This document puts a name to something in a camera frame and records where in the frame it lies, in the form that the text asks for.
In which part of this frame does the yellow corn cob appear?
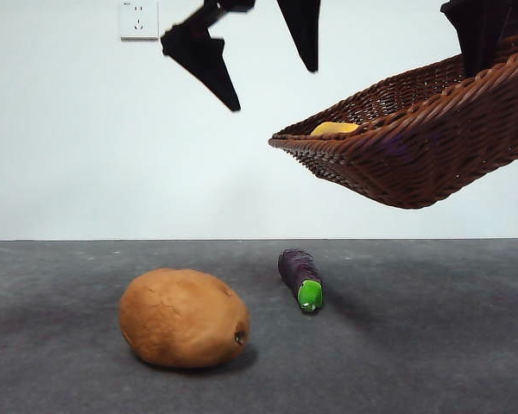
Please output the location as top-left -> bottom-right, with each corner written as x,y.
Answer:
309,122 -> 360,137

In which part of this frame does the brown wicker basket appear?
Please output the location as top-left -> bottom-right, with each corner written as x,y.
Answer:
268,28 -> 518,210

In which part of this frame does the purple eggplant with green stem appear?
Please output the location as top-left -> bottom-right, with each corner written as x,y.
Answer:
277,248 -> 325,315

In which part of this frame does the brown potato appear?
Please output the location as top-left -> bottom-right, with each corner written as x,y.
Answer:
118,267 -> 251,369

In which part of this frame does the white wall socket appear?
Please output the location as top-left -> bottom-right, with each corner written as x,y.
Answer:
119,0 -> 160,42

